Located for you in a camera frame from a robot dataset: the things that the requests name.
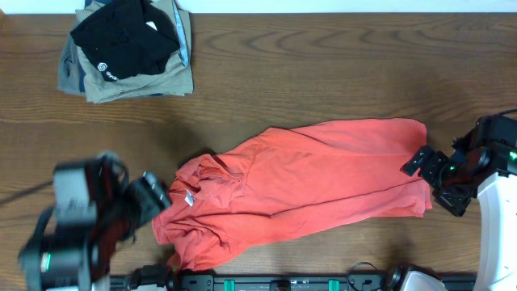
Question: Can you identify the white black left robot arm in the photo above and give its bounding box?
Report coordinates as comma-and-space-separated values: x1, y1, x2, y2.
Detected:
19, 171, 171, 290

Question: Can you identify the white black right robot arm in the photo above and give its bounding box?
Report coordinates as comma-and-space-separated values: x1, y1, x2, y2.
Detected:
401, 142, 516, 290

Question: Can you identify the light blue folded garment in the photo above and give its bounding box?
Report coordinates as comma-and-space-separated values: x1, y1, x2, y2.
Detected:
171, 0, 189, 67

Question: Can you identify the grey folded garment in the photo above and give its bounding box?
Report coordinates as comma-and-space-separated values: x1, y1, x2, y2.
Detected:
57, 36, 86, 96

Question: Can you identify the khaki folded garment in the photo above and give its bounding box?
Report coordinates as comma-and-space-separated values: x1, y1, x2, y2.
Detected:
78, 0, 193, 103

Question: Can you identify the black folded garment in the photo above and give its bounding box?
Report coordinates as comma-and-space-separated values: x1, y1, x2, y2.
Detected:
70, 0, 180, 82

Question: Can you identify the red soccer t-shirt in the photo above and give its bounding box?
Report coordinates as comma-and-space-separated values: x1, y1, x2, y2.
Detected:
152, 118, 431, 271

